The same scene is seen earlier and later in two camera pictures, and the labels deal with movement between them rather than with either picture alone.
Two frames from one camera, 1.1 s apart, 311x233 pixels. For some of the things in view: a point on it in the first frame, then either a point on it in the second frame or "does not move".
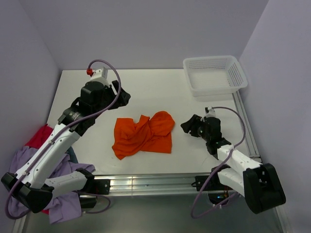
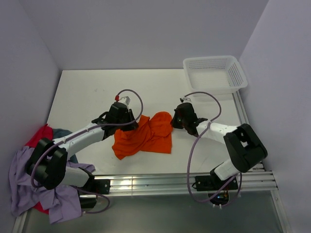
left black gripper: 123,97 → 129,127
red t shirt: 40,137 does not move
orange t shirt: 153,134 does not move
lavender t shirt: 60,206 does not move
